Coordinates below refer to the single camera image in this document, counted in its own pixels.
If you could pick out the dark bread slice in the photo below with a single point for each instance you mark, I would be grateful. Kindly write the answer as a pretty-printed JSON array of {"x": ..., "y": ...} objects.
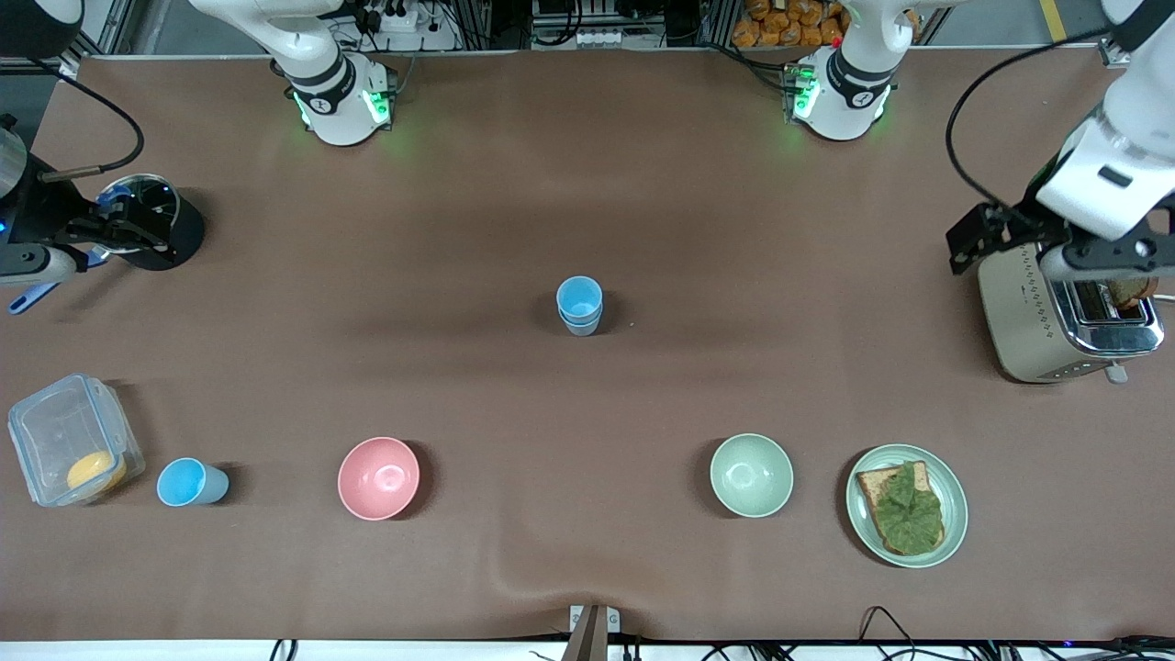
[{"x": 1131, "y": 292}]

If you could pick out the white power strip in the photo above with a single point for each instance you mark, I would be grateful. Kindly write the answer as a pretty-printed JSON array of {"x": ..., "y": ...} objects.
[{"x": 395, "y": 20}]

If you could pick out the beige chrome toaster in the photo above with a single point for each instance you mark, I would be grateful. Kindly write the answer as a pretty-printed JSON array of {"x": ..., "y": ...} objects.
[{"x": 1019, "y": 312}]

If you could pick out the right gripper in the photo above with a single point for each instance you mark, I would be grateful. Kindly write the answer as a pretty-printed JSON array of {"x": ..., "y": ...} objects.
[{"x": 35, "y": 207}]

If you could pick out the bag of orange buns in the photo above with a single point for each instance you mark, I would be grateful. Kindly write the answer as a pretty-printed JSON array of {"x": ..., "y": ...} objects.
[{"x": 780, "y": 23}]

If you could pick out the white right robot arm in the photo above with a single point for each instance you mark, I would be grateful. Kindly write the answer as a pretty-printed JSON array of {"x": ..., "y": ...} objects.
[{"x": 330, "y": 101}]

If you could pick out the pink bowl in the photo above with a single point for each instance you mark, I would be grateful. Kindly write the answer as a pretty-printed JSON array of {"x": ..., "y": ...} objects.
[{"x": 378, "y": 477}]

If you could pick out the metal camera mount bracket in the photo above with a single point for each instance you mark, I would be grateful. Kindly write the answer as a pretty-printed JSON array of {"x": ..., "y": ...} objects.
[{"x": 592, "y": 629}]

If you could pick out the yellow round food piece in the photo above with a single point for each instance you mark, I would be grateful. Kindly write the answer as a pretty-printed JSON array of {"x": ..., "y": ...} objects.
[{"x": 95, "y": 472}]

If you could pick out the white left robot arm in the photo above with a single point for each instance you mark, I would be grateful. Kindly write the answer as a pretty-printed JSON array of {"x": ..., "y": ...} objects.
[{"x": 840, "y": 101}]

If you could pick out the blue cup pale inside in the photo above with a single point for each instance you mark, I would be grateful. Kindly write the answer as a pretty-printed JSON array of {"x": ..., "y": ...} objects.
[{"x": 580, "y": 327}]

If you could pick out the green lettuce leaf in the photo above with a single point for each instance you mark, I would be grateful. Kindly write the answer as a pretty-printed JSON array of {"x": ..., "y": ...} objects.
[{"x": 909, "y": 514}]

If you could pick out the brown bread slice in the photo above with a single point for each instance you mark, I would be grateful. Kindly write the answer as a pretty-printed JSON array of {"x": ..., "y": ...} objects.
[{"x": 870, "y": 482}]

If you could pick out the clear plastic container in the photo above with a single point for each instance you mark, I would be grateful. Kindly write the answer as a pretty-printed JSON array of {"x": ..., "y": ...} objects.
[{"x": 64, "y": 427}]

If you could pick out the pale green plate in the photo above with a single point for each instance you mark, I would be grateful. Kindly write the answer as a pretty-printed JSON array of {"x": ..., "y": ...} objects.
[{"x": 955, "y": 500}]

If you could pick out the blue plastic cup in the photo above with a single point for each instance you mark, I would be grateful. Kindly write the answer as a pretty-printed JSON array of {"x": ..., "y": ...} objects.
[
  {"x": 182, "y": 483},
  {"x": 579, "y": 296}
]

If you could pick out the pale green bowl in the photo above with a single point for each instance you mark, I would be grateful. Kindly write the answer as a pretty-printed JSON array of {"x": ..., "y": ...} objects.
[{"x": 751, "y": 475}]

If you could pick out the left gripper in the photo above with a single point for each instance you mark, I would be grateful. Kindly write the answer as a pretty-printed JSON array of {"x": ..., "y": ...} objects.
[{"x": 1021, "y": 226}]

